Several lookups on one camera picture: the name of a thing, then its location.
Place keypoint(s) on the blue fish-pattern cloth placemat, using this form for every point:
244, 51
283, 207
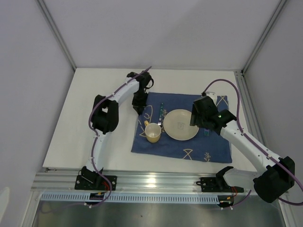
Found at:
210, 148

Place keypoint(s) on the aluminium corner post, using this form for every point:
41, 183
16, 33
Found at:
264, 35
56, 33

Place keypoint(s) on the aluminium right corner post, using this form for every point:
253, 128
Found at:
264, 35

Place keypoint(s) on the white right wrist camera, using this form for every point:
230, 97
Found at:
210, 94

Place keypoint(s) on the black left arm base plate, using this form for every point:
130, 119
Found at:
99, 185

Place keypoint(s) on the cream round plate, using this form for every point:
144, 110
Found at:
177, 125

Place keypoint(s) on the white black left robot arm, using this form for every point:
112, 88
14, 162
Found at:
104, 118

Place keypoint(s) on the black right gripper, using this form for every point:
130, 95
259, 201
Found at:
195, 120

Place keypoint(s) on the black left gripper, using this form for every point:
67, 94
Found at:
137, 105

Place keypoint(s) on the yellow plastic cup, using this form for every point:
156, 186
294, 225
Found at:
152, 132

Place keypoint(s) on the white slotted cable duct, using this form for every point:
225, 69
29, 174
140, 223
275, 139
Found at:
131, 198

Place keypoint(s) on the metal spoon green handle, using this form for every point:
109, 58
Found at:
160, 114

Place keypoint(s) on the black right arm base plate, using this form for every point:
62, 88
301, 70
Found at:
211, 184

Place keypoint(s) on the aluminium front mounting rail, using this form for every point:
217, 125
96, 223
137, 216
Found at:
63, 180

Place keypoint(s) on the aluminium left corner post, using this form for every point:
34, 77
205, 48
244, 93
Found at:
56, 33

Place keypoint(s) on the aluminium right side rail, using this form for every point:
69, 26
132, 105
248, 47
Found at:
251, 126

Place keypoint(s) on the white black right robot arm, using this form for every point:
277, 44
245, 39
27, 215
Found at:
273, 175

